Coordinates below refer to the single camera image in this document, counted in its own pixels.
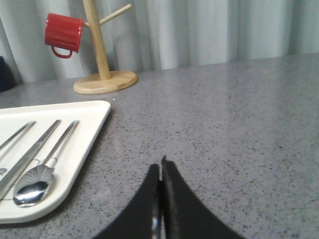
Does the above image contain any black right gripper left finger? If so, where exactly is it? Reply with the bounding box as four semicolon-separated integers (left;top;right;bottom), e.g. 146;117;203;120
94;164;160;239

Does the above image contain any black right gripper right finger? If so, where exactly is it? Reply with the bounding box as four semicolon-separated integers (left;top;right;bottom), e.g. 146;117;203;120
161;156;243;239

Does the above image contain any silver spoon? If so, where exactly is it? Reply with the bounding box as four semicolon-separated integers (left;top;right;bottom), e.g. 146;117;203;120
13;120;80;207

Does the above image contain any silver knife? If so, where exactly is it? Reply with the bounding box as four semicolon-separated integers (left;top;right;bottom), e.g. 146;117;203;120
0;119;61;200

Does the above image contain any silver fork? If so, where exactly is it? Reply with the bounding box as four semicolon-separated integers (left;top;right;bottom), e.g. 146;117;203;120
0;120;36;150

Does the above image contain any cream rabbit tray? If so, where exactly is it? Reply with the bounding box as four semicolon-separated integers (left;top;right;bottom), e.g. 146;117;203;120
0;101;111;224

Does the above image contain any wooden mug tree stand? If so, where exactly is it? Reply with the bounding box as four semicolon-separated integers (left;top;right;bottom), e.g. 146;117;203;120
73;0;138;95

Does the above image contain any grey curtain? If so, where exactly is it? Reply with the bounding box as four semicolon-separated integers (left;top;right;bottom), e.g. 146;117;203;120
0;0;319;84

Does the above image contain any dark blue mug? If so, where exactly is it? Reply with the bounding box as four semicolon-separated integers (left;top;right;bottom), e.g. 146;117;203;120
0;56;15;93

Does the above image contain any red mug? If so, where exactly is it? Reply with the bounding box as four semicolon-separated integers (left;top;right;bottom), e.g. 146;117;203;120
44;13;84;59

